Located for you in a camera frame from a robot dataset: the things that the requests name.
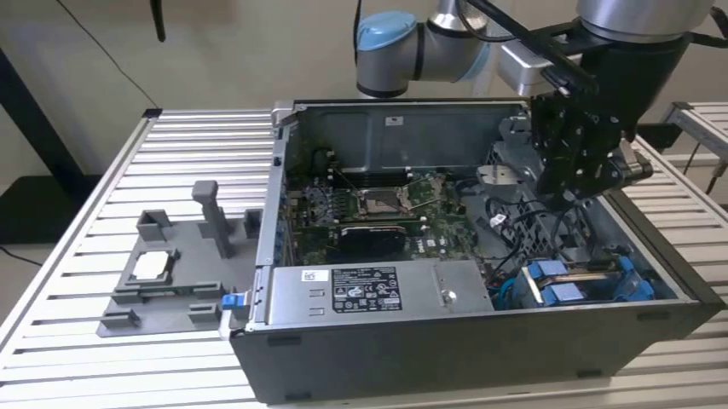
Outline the black RAM slot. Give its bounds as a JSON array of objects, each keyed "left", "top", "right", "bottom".
[
  {"left": 340, "top": 214, "right": 423, "bottom": 222},
  {"left": 343, "top": 176, "right": 412, "bottom": 186},
  {"left": 340, "top": 220, "right": 424, "bottom": 228},
  {"left": 340, "top": 168, "right": 411, "bottom": 177}
]

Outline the metal slat side table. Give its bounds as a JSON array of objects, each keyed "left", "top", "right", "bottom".
[{"left": 662, "top": 101, "right": 728, "bottom": 168}]

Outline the green motherboard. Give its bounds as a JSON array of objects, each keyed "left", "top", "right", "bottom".
[{"left": 283, "top": 165, "right": 502, "bottom": 268}]

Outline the CPU socket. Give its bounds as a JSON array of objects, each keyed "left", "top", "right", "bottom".
[{"left": 355, "top": 187, "right": 416, "bottom": 216}]

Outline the thin metal locking lever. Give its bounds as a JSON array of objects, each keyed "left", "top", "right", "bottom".
[{"left": 328, "top": 164, "right": 364, "bottom": 195}]

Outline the black graphics card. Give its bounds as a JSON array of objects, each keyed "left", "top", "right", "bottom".
[{"left": 339, "top": 224, "right": 410, "bottom": 258}]

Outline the silver power supply unit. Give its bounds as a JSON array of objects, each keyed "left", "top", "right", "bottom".
[{"left": 264, "top": 260, "right": 494, "bottom": 330}]

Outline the black and silver PC case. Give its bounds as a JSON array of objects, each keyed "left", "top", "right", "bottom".
[{"left": 227, "top": 96, "right": 723, "bottom": 404}]

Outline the black hanging object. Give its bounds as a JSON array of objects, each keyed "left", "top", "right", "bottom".
[{"left": 148, "top": 0, "right": 168, "bottom": 43}]

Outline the silver CPU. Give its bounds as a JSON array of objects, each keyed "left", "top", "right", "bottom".
[{"left": 133, "top": 254, "right": 168, "bottom": 280}]

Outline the grey parts rack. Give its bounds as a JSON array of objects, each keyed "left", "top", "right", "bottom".
[{"left": 96, "top": 180, "right": 264, "bottom": 340}]

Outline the silver camera box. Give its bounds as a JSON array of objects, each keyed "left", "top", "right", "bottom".
[{"left": 498, "top": 41, "right": 570, "bottom": 95}]

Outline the black camera cable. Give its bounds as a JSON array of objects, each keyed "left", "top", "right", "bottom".
[{"left": 463, "top": 0, "right": 601, "bottom": 101}]

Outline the grey metal drive bracket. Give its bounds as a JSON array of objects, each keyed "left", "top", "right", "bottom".
[{"left": 475, "top": 164, "right": 536, "bottom": 201}]

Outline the black wire with white label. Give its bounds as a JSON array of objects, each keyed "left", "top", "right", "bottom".
[{"left": 479, "top": 214, "right": 512, "bottom": 239}]

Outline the black looped wire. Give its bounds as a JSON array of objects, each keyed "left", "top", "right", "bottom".
[{"left": 499, "top": 199, "right": 547, "bottom": 274}]

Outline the blue wire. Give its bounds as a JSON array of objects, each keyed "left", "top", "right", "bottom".
[{"left": 488, "top": 272, "right": 518, "bottom": 311}]

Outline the thin black cable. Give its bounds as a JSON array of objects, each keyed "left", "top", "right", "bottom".
[{"left": 56, "top": 0, "right": 161, "bottom": 111}]

